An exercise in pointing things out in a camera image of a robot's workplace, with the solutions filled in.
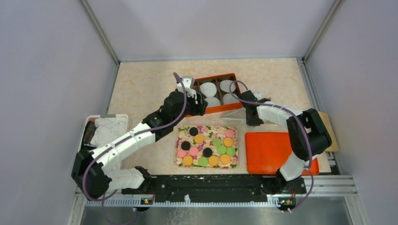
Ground green cookie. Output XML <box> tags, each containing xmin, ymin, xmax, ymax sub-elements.
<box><xmin>212</xmin><ymin>138</ymin><xmax>222</xmax><ymax>147</ymax></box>
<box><xmin>217</xmin><ymin>145</ymin><xmax>227</xmax><ymax>155</ymax></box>
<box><xmin>226</xmin><ymin>147</ymin><xmax>236</xmax><ymax>157</ymax></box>
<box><xmin>198</xmin><ymin>157</ymin><xmax>208</xmax><ymax>167</ymax></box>

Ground white crumpled cloth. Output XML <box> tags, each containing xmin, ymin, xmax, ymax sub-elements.
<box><xmin>90</xmin><ymin>117</ymin><xmax>127</xmax><ymax>147</ymax></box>

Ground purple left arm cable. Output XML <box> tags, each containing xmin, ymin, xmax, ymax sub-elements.
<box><xmin>81</xmin><ymin>72</ymin><xmax>188</xmax><ymax>225</ymax></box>

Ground floral serving tray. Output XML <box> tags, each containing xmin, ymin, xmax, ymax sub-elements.
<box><xmin>174</xmin><ymin>125</ymin><xmax>239</xmax><ymax>169</ymax></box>

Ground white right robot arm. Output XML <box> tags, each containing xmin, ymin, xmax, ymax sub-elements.
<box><xmin>239</xmin><ymin>90</ymin><xmax>332</xmax><ymax>193</ymax></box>

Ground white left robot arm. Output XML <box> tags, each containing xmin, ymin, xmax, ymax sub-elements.
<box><xmin>71</xmin><ymin>73</ymin><xmax>208</xmax><ymax>202</ymax></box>

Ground pink cookie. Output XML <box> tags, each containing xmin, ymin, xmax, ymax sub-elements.
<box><xmin>225</xmin><ymin>129</ymin><xmax>235</xmax><ymax>138</ymax></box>
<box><xmin>177</xmin><ymin>149</ymin><xmax>187</xmax><ymax>158</ymax></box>
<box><xmin>189</xmin><ymin>147</ymin><xmax>199</xmax><ymax>157</ymax></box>

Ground orange box lid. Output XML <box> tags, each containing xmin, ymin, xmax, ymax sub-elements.
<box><xmin>245</xmin><ymin>132</ymin><xmax>320</xmax><ymax>175</ymax></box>

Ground white plastic basket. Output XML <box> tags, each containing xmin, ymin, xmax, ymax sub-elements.
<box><xmin>77</xmin><ymin>114</ymin><xmax>131</xmax><ymax>152</ymax></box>

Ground black cookie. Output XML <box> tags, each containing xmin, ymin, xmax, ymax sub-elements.
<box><xmin>203</xmin><ymin>148</ymin><xmax>213</xmax><ymax>158</ymax></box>
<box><xmin>189</xmin><ymin>127</ymin><xmax>199</xmax><ymax>136</ymax></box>
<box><xmin>181</xmin><ymin>141</ymin><xmax>191</xmax><ymax>150</ymax></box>

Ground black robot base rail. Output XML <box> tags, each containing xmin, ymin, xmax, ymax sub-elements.
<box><xmin>121</xmin><ymin>168</ymin><xmax>306</xmax><ymax>210</ymax></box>

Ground orange cookie box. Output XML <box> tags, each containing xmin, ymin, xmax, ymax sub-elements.
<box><xmin>193</xmin><ymin>73</ymin><xmax>242</xmax><ymax>114</ymax></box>

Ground white paper cupcake liner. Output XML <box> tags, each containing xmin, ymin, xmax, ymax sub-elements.
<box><xmin>222</xmin><ymin>93</ymin><xmax>239</xmax><ymax>105</ymax></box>
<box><xmin>200</xmin><ymin>82</ymin><xmax>217</xmax><ymax>97</ymax></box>
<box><xmin>205</xmin><ymin>97</ymin><xmax>221</xmax><ymax>108</ymax></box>
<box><xmin>220</xmin><ymin>80</ymin><xmax>236</xmax><ymax>93</ymax></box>

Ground orange cookie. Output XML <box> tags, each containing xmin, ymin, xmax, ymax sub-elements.
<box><xmin>182</xmin><ymin>155</ymin><xmax>193</xmax><ymax>166</ymax></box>
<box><xmin>194</xmin><ymin>134</ymin><xmax>204</xmax><ymax>144</ymax></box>
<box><xmin>208</xmin><ymin>156</ymin><xmax>219</xmax><ymax>166</ymax></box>
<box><xmin>220</xmin><ymin>154</ymin><xmax>231</xmax><ymax>165</ymax></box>
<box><xmin>223</xmin><ymin>137</ymin><xmax>234</xmax><ymax>148</ymax></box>

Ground metal tongs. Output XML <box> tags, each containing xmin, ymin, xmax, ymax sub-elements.
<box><xmin>221</xmin><ymin>107</ymin><xmax>246</xmax><ymax>121</ymax></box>

